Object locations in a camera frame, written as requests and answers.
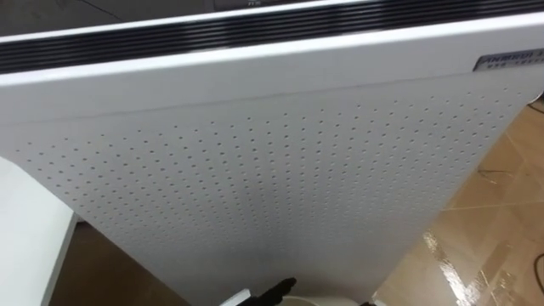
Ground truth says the black floor cable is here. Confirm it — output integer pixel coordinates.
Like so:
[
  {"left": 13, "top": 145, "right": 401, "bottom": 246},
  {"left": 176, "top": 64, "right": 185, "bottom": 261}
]
[{"left": 532, "top": 252, "right": 544, "bottom": 295}]

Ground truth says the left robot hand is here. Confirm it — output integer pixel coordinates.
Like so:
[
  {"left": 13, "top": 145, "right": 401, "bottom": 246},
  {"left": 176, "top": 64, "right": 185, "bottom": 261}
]
[{"left": 219, "top": 277, "right": 298, "bottom": 306}]

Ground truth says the white desk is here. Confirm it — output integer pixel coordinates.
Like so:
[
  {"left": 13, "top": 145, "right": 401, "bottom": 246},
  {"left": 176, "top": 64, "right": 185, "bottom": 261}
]
[{"left": 0, "top": 156, "right": 80, "bottom": 306}]

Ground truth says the white perforated air purifier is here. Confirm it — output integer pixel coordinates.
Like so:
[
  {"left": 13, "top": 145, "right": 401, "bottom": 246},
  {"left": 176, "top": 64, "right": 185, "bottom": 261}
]
[{"left": 0, "top": 0, "right": 544, "bottom": 306}]

